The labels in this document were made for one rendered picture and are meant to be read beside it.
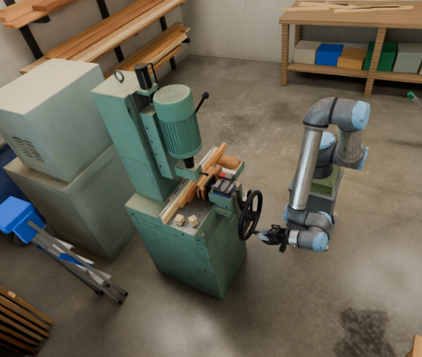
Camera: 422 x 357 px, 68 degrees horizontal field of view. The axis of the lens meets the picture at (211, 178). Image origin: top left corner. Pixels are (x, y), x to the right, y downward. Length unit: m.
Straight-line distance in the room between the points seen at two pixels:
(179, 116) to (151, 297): 1.53
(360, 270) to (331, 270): 0.19
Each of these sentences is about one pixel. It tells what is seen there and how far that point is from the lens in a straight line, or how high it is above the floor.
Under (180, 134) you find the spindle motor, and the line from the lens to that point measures 1.45.
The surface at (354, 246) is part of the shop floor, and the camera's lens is 2.67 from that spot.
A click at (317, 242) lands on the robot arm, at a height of 0.87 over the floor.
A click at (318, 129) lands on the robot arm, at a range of 1.51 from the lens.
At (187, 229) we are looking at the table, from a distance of 1.62.
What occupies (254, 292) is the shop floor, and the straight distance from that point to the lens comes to 2.40.
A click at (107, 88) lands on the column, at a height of 1.52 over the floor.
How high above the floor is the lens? 2.18
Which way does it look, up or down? 44 degrees down
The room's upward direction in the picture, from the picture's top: 11 degrees counter-clockwise
